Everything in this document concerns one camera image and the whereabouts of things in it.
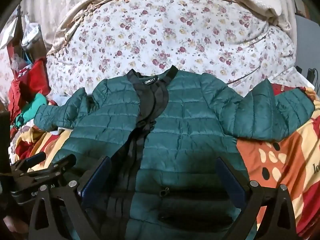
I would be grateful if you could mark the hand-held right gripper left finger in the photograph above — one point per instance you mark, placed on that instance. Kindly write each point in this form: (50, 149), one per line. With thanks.
(97, 177)

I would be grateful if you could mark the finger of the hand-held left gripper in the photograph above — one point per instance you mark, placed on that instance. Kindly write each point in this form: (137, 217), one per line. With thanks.
(62, 162)
(37, 158)

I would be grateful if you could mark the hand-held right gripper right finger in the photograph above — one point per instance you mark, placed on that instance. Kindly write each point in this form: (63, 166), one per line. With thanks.
(230, 180)

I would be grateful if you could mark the green puffer jacket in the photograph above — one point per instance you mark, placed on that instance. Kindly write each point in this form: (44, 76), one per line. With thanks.
(190, 120)

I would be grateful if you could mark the teal garment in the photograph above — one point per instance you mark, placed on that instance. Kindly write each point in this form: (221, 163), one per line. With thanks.
(30, 110)

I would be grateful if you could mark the red and yellow printed blanket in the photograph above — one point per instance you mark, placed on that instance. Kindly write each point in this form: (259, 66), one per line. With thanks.
(282, 160)

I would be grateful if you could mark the red cloth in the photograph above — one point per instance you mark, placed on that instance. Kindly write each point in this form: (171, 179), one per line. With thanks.
(33, 77)

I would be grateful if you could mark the black charger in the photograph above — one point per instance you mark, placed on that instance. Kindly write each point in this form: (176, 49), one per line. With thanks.
(311, 74)

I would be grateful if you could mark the floral quilt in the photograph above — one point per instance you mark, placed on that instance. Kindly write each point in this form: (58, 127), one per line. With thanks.
(165, 40)

